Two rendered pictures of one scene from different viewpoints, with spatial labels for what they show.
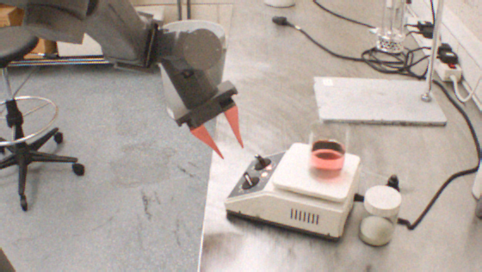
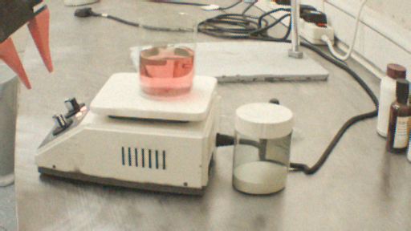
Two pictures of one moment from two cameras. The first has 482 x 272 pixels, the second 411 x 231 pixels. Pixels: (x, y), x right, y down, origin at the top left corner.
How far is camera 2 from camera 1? 0.26 m
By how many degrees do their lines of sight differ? 19
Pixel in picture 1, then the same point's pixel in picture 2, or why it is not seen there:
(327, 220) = (180, 159)
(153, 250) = not seen: outside the picture
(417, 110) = (287, 65)
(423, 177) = (314, 125)
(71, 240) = not seen: outside the picture
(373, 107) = (221, 65)
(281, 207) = (106, 147)
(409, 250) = (314, 192)
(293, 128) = not seen: hidden behind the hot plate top
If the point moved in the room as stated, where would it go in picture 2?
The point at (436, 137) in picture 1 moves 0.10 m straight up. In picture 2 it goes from (319, 90) to (320, 28)
